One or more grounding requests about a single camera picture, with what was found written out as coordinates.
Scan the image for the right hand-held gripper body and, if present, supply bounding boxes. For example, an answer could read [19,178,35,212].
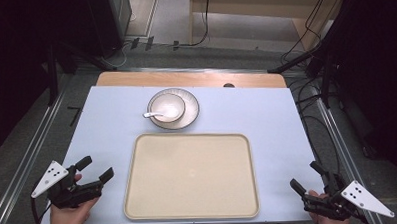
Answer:
[301,169,395,222]

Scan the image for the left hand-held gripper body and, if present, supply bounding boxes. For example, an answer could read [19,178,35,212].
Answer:
[29,158,105,211]

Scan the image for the white ceramic spoon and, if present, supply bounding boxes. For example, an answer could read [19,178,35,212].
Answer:
[142,111,177,123]

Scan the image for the beige plastic tray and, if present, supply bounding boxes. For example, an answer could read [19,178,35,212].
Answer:
[120,129,261,224]

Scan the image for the white bowl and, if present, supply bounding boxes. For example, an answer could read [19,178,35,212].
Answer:
[149,91,187,124]

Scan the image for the white plate with dark rim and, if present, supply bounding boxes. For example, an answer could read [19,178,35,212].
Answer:
[146,86,201,132]

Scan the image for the person's left hand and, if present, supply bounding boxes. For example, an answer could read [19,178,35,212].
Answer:
[47,173,101,224]

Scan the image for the person's right hand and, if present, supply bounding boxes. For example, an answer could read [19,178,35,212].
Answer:
[307,188,352,224]

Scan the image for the light blue table mat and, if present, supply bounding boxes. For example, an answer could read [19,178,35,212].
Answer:
[36,78,326,224]

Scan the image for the black metal stand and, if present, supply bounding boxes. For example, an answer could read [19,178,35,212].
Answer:
[265,41,340,112]
[43,38,119,106]

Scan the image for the wooden table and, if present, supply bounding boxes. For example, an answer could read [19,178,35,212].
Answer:
[95,65,288,96]

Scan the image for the dark cabinet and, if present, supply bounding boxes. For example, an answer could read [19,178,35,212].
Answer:
[82,0,135,59]

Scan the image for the aluminium rail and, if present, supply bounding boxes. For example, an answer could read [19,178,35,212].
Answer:
[314,85,379,224]
[0,86,74,224]

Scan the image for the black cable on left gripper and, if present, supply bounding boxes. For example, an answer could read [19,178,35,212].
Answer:
[29,193,54,224]

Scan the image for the black floor cables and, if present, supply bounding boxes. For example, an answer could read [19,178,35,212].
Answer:
[278,46,343,177]

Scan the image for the black hanging cable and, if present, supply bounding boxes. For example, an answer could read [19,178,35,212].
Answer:
[304,0,332,42]
[171,0,213,51]

